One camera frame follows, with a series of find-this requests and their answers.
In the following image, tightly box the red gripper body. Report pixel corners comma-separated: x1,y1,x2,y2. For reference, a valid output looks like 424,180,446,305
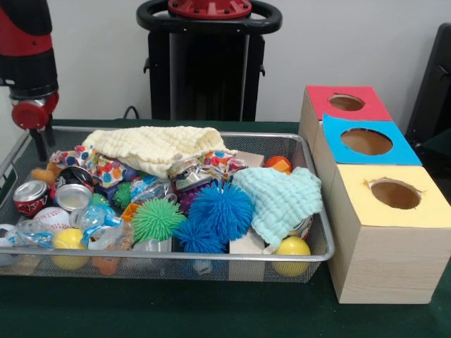
10,92,60,132

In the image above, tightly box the brown plush toy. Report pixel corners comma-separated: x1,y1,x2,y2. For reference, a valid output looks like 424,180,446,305
30,160,65,186

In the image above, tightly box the cream waffle cloth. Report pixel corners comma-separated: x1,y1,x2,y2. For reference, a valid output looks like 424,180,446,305
81,125,237,180

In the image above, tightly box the silver mesh bin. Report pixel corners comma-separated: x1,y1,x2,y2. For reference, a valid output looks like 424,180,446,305
0,126,336,284

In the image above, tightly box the wooden box with three holes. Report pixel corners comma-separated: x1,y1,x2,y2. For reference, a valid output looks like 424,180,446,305
297,84,451,304

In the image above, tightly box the red cola can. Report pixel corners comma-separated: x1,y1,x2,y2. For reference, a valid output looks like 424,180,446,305
13,180,51,216

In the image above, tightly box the silver drink can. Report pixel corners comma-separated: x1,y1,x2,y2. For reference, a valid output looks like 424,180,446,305
54,182,94,213

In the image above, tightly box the white baseball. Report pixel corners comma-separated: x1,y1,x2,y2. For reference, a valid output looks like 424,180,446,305
33,206,71,232

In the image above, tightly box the yellow plastic ball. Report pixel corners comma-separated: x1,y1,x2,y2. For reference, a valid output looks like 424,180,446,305
52,227,88,270
271,235,312,277

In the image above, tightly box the green spiky ball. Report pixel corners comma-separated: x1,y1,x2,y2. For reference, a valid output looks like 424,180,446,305
132,199,187,244

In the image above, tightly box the small blue spiky ball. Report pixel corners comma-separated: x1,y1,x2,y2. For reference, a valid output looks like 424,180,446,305
171,218,227,254

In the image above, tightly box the large blue spiky ball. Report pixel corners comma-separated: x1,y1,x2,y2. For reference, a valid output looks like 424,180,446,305
189,181,254,244

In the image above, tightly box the dark green table cloth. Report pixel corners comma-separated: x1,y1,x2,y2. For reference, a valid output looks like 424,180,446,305
0,118,451,338
419,127,451,159

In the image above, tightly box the mint waffle cloth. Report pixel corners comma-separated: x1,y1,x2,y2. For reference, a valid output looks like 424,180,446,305
232,167,324,247

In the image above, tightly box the black upright panel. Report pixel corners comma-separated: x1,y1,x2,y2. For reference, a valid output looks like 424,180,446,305
404,23,451,144

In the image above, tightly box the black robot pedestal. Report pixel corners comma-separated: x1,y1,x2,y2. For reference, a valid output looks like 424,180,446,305
136,0,283,123

